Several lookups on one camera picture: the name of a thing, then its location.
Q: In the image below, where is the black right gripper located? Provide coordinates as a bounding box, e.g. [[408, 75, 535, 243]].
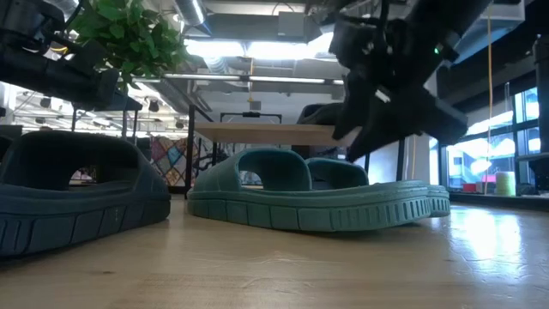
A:
[[329, 8, 468, 163]]

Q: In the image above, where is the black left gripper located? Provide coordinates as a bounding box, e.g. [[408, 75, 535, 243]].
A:
[[63, 40, 143, 112]]

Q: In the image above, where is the green rubber slide sandal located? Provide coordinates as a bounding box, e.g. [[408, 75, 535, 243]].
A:
[[305, 156, 451, 218], [186, 148, 432, 233]]

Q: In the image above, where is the green artificial plant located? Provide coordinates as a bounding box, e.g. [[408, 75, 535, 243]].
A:
[[68, 0, 196, 94]]

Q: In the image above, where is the colourful patchwork rug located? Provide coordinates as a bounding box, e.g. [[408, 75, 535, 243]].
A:
[[149, 136, 205, 188]]

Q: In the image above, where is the grey ceiling pipe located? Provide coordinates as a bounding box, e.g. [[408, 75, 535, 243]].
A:
[[128, 73, 344, 86]]

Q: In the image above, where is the black rubber slide sandal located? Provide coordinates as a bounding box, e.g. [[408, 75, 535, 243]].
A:
[[0, 130, 172, 258]]

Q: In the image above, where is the grey ceiling box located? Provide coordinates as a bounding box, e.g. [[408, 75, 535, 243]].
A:
[[277, 11, 306, 38]]

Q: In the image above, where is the ceiling light panel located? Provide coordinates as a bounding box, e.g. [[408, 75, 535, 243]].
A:
[[184, 37, 344, 62]]

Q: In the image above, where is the yellow-green thread spool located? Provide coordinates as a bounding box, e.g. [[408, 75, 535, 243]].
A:
[[494, 171, 517, 197]]

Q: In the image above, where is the black metal pole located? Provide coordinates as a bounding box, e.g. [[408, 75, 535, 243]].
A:
[[533, 34, 549, 192]]

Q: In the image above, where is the silver air duct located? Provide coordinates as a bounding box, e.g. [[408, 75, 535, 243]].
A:
[[173, 0, 208, 27]]

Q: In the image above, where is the black rectangular frame stand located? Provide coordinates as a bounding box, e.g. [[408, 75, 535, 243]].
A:
[[219, 111, 283, 124]]

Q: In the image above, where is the black metal table frame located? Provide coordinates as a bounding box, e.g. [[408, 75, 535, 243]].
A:
[[448, 191, 549, 212]]

